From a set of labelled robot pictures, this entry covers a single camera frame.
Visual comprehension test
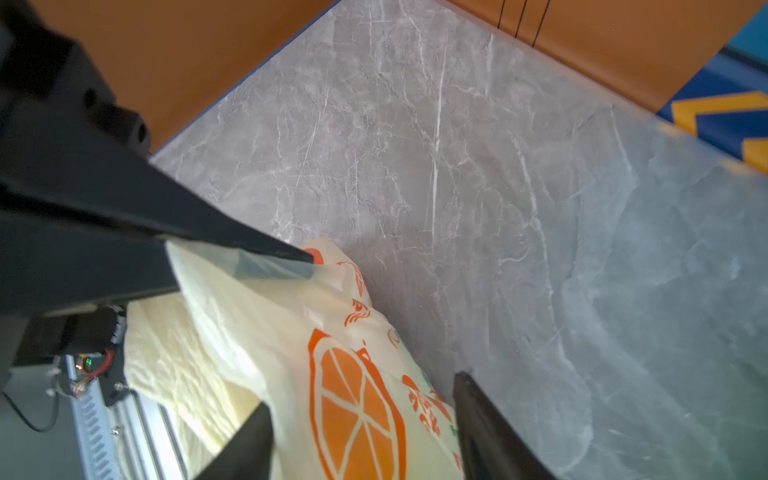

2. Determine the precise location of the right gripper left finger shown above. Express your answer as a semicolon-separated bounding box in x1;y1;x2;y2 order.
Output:
196;403;274;480

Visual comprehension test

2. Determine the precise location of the yellow translucent plastic bag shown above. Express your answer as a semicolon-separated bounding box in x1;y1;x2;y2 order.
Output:
124;238;464;479

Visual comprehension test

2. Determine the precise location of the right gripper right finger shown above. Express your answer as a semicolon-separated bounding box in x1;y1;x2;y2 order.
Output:
453;372;555;480

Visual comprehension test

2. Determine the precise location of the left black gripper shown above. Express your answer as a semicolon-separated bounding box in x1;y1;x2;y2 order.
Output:
1;1;314;379

